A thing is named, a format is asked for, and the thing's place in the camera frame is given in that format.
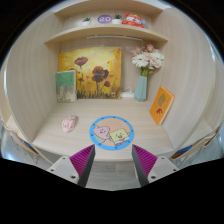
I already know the yellow poppy flower painting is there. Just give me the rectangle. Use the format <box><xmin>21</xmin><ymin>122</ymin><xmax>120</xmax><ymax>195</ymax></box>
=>
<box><xmin>58</xmin><ymin>46</ymin><xmax>123</xmax><ymax>100</ymax></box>

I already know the small potted green plant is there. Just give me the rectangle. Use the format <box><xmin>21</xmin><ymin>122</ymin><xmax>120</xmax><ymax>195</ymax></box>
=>
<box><xmin>111</xmin><ymin>13</ymin><xmax>124</xmax><ymax>25</ymax></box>
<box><xmin>81</xmin><ymin>17</ymin><xmax>93</xmax><ymax>27</ymax></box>

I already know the round blue-rimmed cartoon mouse pad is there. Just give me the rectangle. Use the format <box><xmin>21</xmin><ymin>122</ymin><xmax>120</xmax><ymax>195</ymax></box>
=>
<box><xmin>88</xmin><ymin>115</ymin><xmax>135</xmax><ymax>151</ymax></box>

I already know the green and beige book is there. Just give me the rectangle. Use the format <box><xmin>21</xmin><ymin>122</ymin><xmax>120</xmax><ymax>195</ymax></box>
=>
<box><xmin>55</xmin><ymin>69</ymin><xmax>78</xmax><ymax>103</ymax></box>

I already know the pink and white flower bouquet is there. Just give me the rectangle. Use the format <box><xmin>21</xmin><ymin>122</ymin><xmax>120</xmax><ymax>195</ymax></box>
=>
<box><xmin>130</xmin><ymin>43</ymin><xmax>166</xmax><ymax>78</ymax></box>

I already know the purple round number sign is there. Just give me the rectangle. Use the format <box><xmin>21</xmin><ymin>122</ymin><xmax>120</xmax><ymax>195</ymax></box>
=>
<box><xmin>97</xmin><ymin>14</ymin><xmax>113</xmax><ymax>25</ymax></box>

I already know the teal faceted vase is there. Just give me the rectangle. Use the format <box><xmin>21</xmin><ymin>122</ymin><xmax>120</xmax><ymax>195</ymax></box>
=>
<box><xmin>133</xmin><ymin>75</ymin><xmax>148</xmax><ymax>103</ymax></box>

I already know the orange book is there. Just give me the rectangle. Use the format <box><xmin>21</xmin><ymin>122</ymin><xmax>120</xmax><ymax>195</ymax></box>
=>
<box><xmin>149</xmin><ymin>85</ymin><xmax>176</xmax><ymax>126</ymax></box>

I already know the white light bar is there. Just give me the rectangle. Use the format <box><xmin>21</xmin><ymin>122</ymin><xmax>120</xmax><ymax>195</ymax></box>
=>
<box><xmin>86</xmin><ymin>34</ymin><xmax>134</xmax><ymax>42</ymax></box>

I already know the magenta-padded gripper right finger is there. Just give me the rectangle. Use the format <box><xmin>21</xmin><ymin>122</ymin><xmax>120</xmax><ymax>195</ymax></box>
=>
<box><xmin>131</xmin><ymin>143</ymin><xmax>180</xmax><ymax>187</ymax></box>

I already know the light wooden shelf board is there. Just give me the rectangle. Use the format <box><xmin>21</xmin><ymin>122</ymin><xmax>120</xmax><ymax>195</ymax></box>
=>
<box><xmin>43</xmin><ymin>24</ymin><xmax>169</xmax><ymax>46</ymax></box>

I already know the red plush toy figure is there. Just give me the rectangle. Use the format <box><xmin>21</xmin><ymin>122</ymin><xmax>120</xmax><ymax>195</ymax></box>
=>
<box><xmin>121</xmin><ymin>12</ymin><xmax>148</xmax><ymax>29</ymax></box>

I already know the white power adapter with cable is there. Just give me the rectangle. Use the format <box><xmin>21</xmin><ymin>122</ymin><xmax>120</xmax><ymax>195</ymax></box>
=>
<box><xmin>119</xmin><ymin>87</ymin><xmax>135</xmax><ymax>99</ymax></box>

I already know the wooden chair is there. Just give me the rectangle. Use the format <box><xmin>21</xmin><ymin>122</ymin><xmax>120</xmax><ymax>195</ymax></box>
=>
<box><xmin>169</xmin><ymin>123</ymin><xmax>224</xmax><ymax>161</ymax></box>

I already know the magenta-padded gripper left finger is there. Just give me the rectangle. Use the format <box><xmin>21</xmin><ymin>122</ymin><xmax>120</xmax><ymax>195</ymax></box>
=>
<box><xmin>46</xmin><ymin>144</ymin><xmax>96</xmax><ymax>188</ymax></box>

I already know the pink computer mouse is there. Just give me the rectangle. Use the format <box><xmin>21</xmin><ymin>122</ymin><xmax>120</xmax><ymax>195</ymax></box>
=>
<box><xmin>61</xmin><ymin>114</ymin><xmax>79</xmax><ymax>134</ymax></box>

